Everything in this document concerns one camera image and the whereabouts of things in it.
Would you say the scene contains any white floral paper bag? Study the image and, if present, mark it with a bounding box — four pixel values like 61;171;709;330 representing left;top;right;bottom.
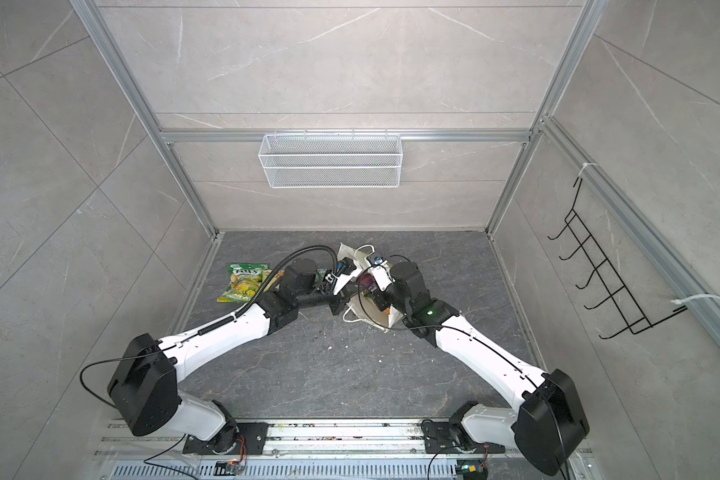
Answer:
338;244;402;331

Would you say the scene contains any green Fox's candy bag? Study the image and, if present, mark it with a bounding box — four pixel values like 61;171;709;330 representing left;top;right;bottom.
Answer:
217;263;271;303

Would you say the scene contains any purple snack packet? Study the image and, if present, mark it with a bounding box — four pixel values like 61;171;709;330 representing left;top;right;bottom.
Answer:
358;273;378;293

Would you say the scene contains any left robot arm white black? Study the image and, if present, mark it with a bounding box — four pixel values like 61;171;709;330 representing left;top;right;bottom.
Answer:
101;245;361;454

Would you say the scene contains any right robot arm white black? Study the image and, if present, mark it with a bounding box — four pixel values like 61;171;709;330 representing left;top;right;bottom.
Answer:
353;254;590;479

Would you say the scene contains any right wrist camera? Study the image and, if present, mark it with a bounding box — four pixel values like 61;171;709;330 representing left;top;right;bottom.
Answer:
366;252;393;291

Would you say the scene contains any white wire mesh basket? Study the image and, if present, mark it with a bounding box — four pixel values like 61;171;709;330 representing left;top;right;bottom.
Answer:
258;133;404;189

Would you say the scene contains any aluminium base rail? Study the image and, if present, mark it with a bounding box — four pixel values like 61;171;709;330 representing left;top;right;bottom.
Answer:
93;417;595;480

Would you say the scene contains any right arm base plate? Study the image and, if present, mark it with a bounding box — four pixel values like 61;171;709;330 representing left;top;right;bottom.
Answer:
419;419;506;454

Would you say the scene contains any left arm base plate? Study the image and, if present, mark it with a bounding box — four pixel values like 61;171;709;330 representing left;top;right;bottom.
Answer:
182;422;269;455

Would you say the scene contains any black wire hook rack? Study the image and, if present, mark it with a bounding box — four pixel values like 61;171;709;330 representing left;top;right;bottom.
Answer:
547;178;688;340

